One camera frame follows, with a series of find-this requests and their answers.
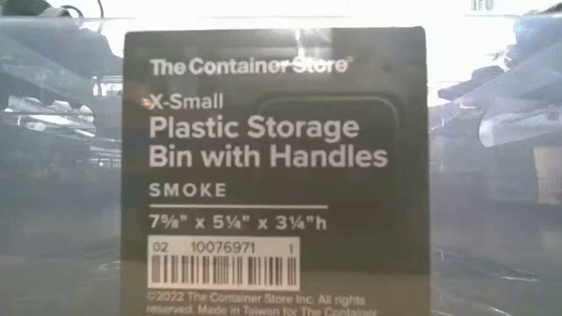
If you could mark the black bin label sticker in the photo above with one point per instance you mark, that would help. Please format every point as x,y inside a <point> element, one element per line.
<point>272,175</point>

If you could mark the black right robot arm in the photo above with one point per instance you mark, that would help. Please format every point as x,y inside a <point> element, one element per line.
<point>538,35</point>

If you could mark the smoke plastic storage bin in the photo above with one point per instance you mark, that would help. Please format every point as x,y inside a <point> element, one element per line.
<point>66,197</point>

